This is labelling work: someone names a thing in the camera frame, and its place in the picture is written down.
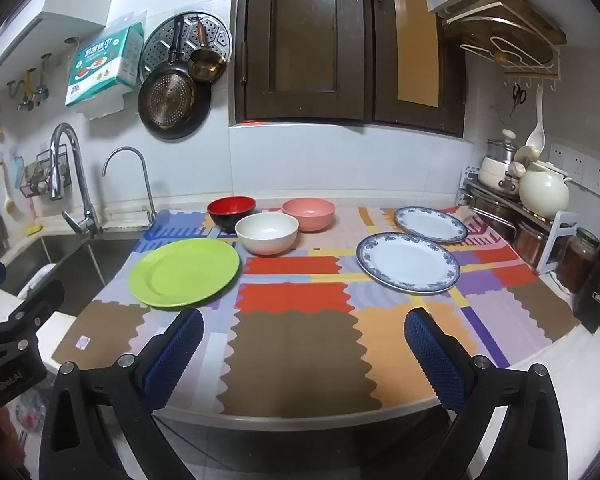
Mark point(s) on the black frying pan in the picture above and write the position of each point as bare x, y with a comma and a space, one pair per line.
172, 100

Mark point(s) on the white ladle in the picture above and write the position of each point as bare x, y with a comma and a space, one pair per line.
535, 135

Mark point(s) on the small brass saucepan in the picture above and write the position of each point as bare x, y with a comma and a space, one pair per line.
207, 65

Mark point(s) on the white casserole pot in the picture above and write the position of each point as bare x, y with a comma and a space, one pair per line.
492, 175

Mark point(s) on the white wall socket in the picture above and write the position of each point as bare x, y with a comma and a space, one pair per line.
565, 157
597, 175

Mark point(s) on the dark wooden window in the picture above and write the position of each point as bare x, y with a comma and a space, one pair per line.
305, 35

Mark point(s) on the dish brush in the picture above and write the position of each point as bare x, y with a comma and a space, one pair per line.
7, 200

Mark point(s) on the tall chrome faucet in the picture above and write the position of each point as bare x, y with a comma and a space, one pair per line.
77, 170

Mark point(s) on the metal wall hook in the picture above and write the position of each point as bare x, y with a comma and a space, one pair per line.
42, 80

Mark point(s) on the steel pot with lid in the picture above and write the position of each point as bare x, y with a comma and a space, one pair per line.
500, 150

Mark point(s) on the green plate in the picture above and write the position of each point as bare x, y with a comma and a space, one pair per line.
180, 272

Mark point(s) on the red bowl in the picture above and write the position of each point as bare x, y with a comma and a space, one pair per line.
230, 206

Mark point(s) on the yellow sponge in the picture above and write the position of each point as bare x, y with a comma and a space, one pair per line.
34, 230

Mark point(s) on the round wooden cutting board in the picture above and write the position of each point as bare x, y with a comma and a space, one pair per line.
480, 35

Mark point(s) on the blue rimmed white plate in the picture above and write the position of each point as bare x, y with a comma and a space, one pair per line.
405, 262
430, 224

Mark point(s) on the yellow wall hook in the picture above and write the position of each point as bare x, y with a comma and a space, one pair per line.
25, 90

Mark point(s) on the black scissors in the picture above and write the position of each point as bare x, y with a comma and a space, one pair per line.
519, 96

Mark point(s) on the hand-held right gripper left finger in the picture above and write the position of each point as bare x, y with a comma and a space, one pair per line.
177, 355

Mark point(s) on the thin gooseneck faucet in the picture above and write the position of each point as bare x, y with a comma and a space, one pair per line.
147, 185

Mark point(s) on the round metal steamer tray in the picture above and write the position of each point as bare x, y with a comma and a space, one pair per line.
215, 35

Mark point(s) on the steel shelf rack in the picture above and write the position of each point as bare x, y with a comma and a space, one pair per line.
500, 200

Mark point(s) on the rectangular wooden cutting board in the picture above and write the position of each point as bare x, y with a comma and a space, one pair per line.
540, 22

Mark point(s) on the pink bowl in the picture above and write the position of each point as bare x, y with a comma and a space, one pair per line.
307, 210

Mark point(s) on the cream ceramic pot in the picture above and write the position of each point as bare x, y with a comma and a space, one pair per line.
542, 192

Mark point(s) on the glass jar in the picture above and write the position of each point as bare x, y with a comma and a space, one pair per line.
577, 265

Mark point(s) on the colourful patterned table mat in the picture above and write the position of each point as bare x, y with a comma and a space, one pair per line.
290, 360

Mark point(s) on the orange cardboard sheet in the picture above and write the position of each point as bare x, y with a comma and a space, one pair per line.
417, 50

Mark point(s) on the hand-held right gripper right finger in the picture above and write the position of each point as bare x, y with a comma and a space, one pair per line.
432, 355

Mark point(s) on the white plastic item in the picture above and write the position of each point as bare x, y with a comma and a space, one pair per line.
37, 282

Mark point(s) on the steel sink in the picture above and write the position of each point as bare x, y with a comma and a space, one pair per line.
80, 270

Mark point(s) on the teal tissue box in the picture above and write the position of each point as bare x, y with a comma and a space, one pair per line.
102, 65

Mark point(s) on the white bowl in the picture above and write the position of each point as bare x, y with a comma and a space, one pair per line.
267, 230

